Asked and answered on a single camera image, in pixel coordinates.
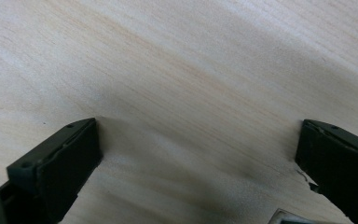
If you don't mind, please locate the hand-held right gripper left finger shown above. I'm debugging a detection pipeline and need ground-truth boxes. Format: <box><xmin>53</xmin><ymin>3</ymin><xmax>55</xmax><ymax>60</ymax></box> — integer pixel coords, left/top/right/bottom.
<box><xmin>0</xmin><ymin>117</ymin><xmax>104</xmax><ymax>224</ymax></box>

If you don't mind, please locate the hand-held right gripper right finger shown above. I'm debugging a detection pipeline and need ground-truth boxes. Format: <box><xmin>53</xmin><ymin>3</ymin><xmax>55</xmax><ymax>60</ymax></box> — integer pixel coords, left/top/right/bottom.
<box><xmin>294</xmin><ymin>119</ymin><xmax>358</xmax><ymax>224</ymax></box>

